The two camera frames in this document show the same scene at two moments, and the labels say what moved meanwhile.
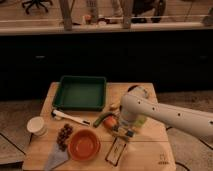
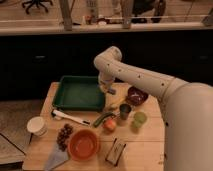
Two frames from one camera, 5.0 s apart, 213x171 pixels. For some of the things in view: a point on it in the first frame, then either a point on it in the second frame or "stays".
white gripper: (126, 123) -> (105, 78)
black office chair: (37, 3) stays
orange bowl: (84, 145) stays
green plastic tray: (82, 93) stays
